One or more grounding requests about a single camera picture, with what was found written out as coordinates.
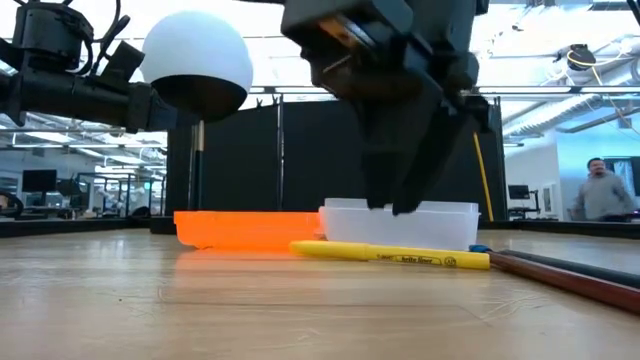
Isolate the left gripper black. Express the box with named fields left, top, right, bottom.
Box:
left=19, top=69, right=201, bottom=132

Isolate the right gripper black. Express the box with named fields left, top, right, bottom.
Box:
left=279, top=0, right=494, bottom=216

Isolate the yellow highlighter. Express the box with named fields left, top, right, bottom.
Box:
left=288, top=239, right=491, bottom=271

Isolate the brown pencil with blue eraser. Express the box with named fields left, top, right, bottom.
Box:
left=469, top=244, right=640, bottom=316

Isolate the clear plastic supply box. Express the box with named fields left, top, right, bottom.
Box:
left=318, top=197, right=481, bottom=251

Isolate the orange plastic box lid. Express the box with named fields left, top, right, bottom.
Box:
left=173, top=210, right=324, bottom=251

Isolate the black fabric partition panel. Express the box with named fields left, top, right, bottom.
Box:
left=424, top=97, right=507, bottom=222
left=166, top=99, right=281, bottom=217
left=282, top=97, right=371, bottom=212

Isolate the white globe lamp on pole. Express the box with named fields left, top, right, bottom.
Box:
left=140, top=10, right=255, bottom=236

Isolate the person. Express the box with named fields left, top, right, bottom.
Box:
left=572, top=157, right=636, bottom=223

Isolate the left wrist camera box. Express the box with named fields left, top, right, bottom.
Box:
left=102, top=39, right=146, bottom=84

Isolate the yellow hanging cable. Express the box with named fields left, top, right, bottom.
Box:
left=472, top=132, right=495, bottom=222

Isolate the metal frame crossbeam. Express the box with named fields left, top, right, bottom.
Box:
left=248, top=84, right=640, bottom=96

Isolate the black hanging cable reel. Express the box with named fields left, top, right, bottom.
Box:
left=567, top=43, right=597, bottom=71

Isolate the dark door frame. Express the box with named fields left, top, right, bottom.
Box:
left=603, top=157, right=640, bottom=224

